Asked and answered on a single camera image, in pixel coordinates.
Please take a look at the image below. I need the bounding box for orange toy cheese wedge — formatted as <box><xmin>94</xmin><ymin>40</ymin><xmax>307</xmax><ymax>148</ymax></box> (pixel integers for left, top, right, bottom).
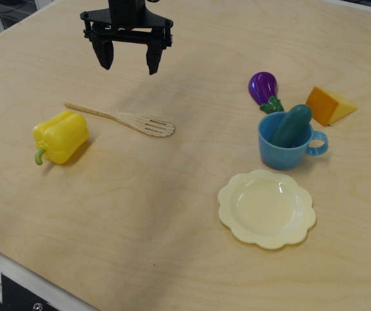
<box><xmin>306</xmin><ymin>86</ymin><xmax>357</xmax><ymax>126</ymax></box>

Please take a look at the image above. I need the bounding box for wooden slotted spatula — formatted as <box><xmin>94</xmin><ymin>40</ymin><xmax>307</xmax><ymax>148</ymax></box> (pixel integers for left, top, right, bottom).
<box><xmin>64</xmin><ymin>101</ymin><xmax>175</xmax><ymax>138</ymax></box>

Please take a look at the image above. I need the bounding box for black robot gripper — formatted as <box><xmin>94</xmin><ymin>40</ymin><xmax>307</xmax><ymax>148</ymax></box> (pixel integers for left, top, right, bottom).
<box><xmin>80</xmin><ymin>1</ymin><xmax>173</xmax><ymax>75</ymax></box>

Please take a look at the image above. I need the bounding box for green toy cucumber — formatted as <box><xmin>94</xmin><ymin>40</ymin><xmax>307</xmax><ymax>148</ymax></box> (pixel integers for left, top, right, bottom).
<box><xmin>269</xmin><ymin>104</ymin><xmax>312</xmax><ymax>148</ymax></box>

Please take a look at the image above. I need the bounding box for black corner bracket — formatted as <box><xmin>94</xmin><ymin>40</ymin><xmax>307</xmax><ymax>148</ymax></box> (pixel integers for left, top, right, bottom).
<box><xmin>1</xmin><ymin>274</ymin><xmax>58</xmax><ymax>311</ymax></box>

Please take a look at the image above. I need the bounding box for pale yellow scalloped plate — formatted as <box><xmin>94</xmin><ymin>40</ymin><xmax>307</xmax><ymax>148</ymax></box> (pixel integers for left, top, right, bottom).
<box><xmin>218</xmin><ymin>169</ymin><xmax>317</xmax><ymax>250</ymax></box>

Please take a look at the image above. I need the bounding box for aluminium table frame rail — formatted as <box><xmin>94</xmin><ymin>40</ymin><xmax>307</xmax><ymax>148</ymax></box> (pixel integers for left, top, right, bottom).
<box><xmin>0</xmin><ymin>254</ymin><xmax>96</xmax><ymax>310</ymax></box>

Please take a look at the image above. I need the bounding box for yellow toy bell pepper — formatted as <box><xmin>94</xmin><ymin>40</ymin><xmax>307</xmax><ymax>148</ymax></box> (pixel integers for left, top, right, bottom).
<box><xmin>32</xmin><ymin>110</ymin><xmax>90</xmax><ymax>165</ymax></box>

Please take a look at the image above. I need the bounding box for purple toy eggplant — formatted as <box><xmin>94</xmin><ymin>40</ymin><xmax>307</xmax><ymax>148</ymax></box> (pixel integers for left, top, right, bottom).
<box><xmin>248</xmin><ymin>72</ymin><xmax>284</xmax><ymax>114</ymax></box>

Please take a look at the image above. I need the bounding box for blue plastic cup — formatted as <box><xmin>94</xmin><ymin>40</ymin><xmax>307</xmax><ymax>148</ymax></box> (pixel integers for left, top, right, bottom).
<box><xmin>257</xmin><ymin>112</ymin><xmax>329</xmax><ymax>170</ymax></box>

